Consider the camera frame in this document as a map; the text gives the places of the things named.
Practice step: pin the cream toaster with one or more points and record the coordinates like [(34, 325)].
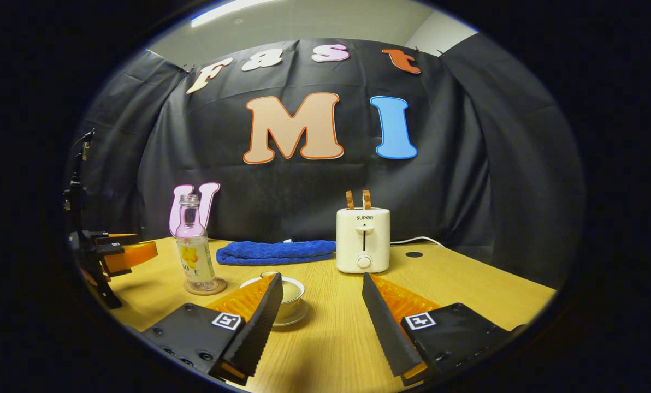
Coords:
[(362, 240)]

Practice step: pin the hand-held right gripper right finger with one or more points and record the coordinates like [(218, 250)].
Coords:
[(391, 333)]

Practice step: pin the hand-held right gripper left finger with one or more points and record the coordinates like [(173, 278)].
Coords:
[(254, 327)]

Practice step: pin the cream ceramic teacup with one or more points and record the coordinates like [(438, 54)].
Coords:
[(291, 310)]

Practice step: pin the cream ceramic saucer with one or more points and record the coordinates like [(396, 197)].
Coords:
[(299, 320)]

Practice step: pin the blue folded towel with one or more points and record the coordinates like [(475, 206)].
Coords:
[(276, 252)]

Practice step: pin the black backdrop cloth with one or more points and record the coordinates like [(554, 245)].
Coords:
[(440, 191)]

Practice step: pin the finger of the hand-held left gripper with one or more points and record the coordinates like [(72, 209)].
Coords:
[(140, 254), (110, 238)]

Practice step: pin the toast slice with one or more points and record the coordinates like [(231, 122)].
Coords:
[(349, 200), (366, 199)]

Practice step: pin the round cork coaster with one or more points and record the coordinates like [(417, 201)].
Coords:
[(220, 287)]

